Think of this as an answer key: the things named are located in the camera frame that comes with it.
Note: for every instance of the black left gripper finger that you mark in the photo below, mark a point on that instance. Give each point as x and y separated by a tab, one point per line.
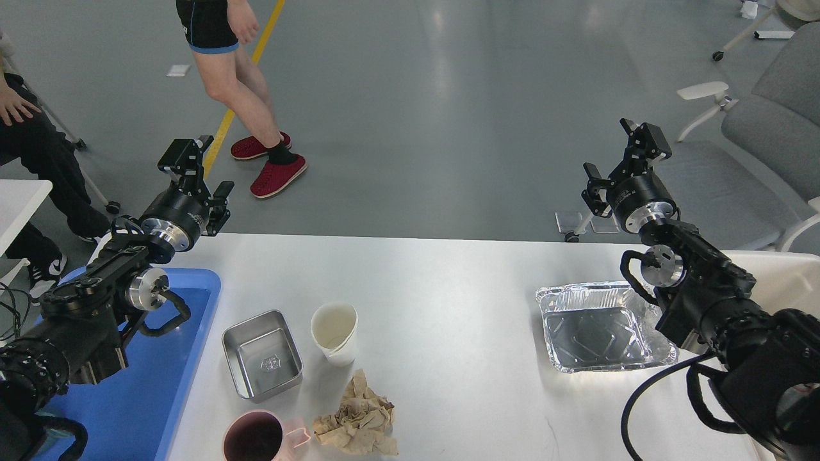
218	213
183	159

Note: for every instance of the crumpled brown paper napkin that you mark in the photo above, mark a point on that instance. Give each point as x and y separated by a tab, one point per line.
361	423

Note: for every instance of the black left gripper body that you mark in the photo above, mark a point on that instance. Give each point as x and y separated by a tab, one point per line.
177	216

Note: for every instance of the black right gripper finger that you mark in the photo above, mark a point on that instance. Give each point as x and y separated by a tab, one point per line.
646	146
592	193

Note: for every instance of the pink mug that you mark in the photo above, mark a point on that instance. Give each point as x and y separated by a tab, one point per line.
262	435

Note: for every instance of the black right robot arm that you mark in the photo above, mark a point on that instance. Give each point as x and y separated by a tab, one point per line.
759	374

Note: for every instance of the blue plastic tray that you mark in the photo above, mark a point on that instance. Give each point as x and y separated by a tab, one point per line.
133	415

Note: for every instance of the aluminium foil tray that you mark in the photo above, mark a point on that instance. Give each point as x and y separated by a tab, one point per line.
602	326

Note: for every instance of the standing person in shorts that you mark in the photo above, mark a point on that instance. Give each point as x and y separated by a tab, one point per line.
216	32

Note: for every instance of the white side table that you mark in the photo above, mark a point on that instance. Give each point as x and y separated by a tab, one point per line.
19	200

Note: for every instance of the square stainless steel tray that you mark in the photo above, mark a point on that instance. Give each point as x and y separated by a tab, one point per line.
262	357

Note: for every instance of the white paper cup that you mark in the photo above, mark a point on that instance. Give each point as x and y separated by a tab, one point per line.
334	331

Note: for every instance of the white chair base far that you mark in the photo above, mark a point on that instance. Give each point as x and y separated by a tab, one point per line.
793	14

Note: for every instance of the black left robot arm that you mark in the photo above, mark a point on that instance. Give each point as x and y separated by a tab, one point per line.
88	322

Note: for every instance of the seated person in black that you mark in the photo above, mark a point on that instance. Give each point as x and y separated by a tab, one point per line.
28	135

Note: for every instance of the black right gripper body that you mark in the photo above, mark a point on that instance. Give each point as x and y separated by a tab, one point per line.
638	200

